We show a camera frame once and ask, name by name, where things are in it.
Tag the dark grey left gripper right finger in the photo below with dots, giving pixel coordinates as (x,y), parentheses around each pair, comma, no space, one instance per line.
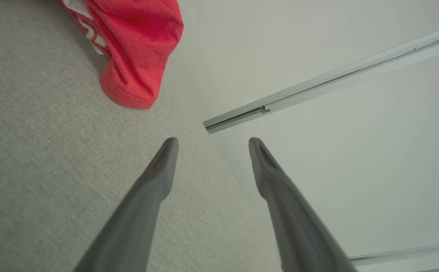
(298,234)

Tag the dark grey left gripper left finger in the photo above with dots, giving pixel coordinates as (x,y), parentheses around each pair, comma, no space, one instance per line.
(136,226)

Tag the red basketball shorts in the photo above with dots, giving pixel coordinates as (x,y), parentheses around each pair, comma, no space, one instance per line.
(140,49)

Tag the grey metal wall rail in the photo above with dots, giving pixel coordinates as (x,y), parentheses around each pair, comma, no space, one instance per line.
(412,254)

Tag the grey metal partition post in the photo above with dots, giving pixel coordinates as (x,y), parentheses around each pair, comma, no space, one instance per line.
(317,81)

